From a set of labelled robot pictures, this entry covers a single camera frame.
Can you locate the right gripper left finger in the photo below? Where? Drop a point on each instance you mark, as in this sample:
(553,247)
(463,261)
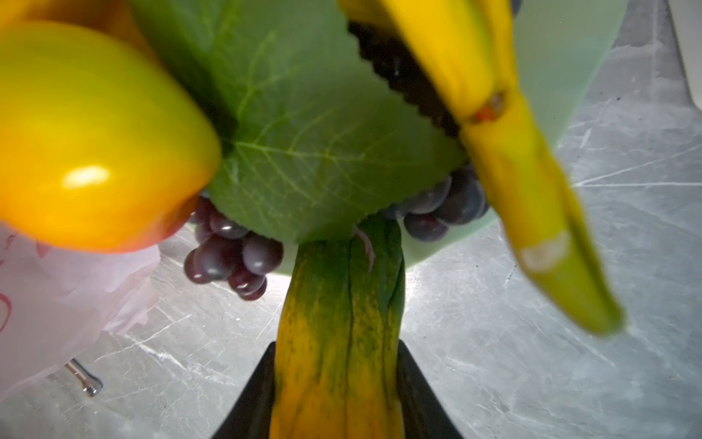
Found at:
(251,414)

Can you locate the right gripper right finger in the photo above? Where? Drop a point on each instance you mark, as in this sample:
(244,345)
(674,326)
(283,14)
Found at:
(423,414)

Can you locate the small orange green fruit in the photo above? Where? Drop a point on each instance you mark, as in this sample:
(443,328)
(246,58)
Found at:
(336,357)

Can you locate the pink plastic bag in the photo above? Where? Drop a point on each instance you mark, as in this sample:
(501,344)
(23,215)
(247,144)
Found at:
(55,303)

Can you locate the red yellow mango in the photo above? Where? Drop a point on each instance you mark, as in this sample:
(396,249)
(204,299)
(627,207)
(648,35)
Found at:
(101,149)

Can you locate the yellow banana bunch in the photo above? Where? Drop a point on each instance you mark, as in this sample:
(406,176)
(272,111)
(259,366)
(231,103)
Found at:
(466,49)

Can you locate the small metal wrench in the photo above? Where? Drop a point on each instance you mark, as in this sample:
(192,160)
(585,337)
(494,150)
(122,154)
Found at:
(91,385)

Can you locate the purple grape bunch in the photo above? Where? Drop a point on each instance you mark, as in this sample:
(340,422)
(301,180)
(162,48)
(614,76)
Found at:
(228,252)

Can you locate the green leaf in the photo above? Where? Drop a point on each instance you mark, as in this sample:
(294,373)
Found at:
(225,54)

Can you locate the light green fruit plate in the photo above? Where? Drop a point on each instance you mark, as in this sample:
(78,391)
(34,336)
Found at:
(554,66)

